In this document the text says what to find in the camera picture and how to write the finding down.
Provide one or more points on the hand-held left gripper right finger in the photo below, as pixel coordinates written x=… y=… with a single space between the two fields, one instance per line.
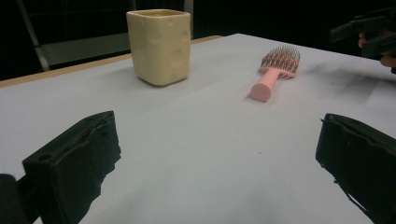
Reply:
x=364 y=158

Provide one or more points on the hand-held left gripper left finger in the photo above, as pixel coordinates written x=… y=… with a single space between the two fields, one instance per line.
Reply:
x=71 y=161

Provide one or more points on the pink hairbrush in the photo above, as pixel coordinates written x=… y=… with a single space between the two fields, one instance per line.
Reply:
x=271 y=77

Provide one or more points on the cream square ceramic cup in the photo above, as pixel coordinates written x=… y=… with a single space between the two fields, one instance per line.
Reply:
x=160 y=46

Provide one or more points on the white metal stand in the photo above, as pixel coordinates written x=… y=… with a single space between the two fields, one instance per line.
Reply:
x=81 y=48

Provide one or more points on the white table cover sheet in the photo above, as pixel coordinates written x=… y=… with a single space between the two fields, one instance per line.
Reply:
x=199 y=149

